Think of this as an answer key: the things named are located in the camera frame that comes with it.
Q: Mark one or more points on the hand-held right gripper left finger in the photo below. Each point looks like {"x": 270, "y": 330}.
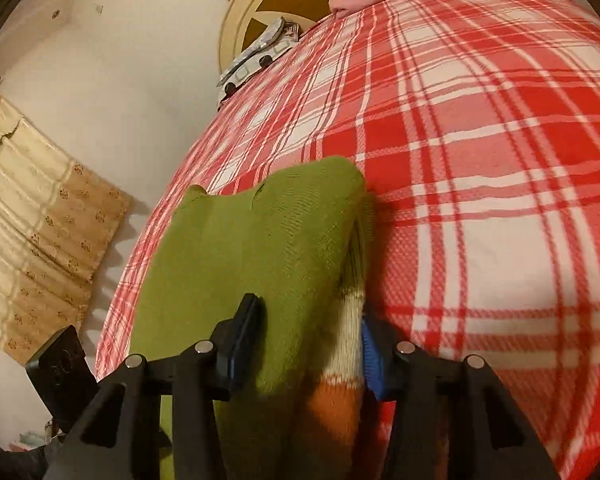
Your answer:
{"x": 240, "y": 347}

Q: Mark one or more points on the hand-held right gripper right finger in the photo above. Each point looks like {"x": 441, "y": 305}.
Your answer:
{"x": 372, "y": 362}

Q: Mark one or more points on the green striped knit sweater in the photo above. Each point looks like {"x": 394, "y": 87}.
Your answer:
{"x": 260, "y": 260}

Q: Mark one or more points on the red plaid blanket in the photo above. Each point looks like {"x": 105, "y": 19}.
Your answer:
{"x": 480, "y": 185}

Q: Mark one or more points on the grey bus-shaped pillow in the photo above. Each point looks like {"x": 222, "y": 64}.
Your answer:
{"x": 255, "y": 55}

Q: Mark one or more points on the cream wooden headboard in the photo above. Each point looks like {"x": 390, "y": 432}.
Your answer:
{"x": 245, "y": 15}

